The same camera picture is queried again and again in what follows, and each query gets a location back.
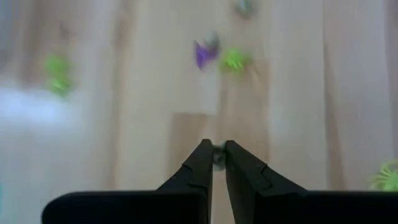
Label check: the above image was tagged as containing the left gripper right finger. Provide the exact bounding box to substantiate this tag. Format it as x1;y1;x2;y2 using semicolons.
224;139;398;224

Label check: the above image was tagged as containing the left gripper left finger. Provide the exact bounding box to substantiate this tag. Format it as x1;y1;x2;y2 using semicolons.
41;139;214;224

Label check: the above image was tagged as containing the small beige plastic skull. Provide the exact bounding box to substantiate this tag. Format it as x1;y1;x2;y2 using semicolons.
205;30;221;50
212;141;227;172

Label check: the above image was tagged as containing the purple plastic witch hat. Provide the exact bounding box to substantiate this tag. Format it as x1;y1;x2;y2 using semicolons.
194;39;218;70

